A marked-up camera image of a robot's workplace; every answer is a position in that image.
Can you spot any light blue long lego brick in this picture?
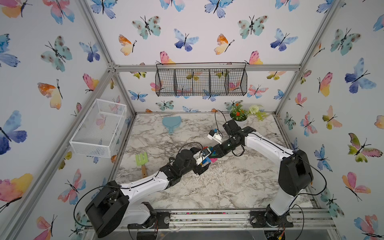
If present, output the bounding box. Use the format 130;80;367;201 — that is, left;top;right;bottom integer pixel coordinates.
202;158;211;167

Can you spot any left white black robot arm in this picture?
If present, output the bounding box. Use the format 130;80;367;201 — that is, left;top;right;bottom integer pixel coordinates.
85;147;212;238

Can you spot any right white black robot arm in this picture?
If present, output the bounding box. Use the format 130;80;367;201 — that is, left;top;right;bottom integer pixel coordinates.
208;120;316;217

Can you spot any potted plant white pot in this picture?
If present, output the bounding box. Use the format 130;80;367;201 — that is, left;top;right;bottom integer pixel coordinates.
225;101;268;122

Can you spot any teal hand mirror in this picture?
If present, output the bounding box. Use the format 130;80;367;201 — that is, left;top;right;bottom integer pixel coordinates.
162;116;182;135

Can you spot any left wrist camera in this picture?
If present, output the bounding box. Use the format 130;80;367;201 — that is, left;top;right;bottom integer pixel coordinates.
194;148;212;165

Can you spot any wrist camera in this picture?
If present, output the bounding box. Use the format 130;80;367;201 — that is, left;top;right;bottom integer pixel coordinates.
194;148;212;165
208;129;223;144

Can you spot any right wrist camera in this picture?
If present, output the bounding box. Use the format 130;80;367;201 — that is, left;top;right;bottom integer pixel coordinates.
208;129;223;144

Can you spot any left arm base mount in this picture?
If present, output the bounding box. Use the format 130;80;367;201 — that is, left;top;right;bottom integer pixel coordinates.
124;202;171;230

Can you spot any aluminium front rail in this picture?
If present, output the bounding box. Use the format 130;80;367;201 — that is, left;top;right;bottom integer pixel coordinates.
83;209;337;232

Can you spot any black wire wall basket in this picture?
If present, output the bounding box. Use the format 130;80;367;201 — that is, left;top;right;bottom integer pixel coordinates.
153;62;248;97

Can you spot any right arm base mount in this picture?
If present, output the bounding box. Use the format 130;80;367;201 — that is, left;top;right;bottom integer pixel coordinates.
250;211;294;228

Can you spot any white mesh wall basket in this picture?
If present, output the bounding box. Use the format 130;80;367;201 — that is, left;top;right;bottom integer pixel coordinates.
70;99;127;158

